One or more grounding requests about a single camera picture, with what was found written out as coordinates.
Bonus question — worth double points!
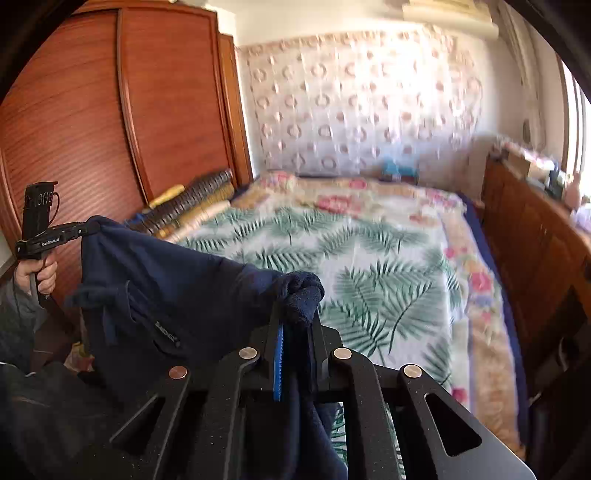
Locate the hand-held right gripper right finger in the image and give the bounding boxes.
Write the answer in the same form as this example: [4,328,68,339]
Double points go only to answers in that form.
[310,314,536,480]

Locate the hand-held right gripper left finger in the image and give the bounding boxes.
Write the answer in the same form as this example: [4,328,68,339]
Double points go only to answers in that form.
[110,300,284,480]

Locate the navy drawstring pants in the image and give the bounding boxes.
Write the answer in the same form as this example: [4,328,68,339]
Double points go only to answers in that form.
[65,216,349,480]

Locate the person's left forearm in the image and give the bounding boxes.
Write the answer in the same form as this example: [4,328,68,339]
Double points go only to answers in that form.
[0,277,51,370]

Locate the person's left hand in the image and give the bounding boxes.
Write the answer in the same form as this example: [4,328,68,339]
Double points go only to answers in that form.
[14,258,58,296]

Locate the dark patterned pillow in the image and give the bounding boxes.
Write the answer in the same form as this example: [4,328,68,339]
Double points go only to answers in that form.
[139,170,234,241]

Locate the brown louvred wooden wardrobe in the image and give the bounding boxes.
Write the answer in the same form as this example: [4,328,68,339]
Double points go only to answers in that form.
[0,0,254,333]

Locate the floral blanket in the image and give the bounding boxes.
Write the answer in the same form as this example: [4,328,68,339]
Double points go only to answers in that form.
[231,171,527,457]

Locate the person's dark clothing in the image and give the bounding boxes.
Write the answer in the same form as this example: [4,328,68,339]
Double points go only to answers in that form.
[0,360,153,480]

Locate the blue plastic bag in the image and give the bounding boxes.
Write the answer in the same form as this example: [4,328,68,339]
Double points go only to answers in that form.
[381,159,419,181]

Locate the black chair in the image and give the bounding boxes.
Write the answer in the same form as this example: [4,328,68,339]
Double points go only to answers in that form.
[526,258,591,467]

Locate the long wooden cabinet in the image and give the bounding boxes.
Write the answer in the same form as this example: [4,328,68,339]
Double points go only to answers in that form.
[480,154,591,393]

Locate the sheer circle-patterned curtain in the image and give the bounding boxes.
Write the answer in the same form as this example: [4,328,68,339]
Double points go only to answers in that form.
[238,25,485,178]

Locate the cardboard box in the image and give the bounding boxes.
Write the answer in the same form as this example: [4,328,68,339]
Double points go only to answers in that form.
[505,150,546,178]

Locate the white bottle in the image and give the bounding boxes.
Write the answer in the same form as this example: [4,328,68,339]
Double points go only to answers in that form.
[566,173,583,208]

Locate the wooden-framed window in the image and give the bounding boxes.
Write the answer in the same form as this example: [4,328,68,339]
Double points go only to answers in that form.
[556,60,591,185]

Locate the pale patterned window curtain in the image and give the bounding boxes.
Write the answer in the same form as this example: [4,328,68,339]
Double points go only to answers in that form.
[499,4,543,139]

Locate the white air conditioner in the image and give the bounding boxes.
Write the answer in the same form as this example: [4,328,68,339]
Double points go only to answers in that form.
[402,0,499,38]

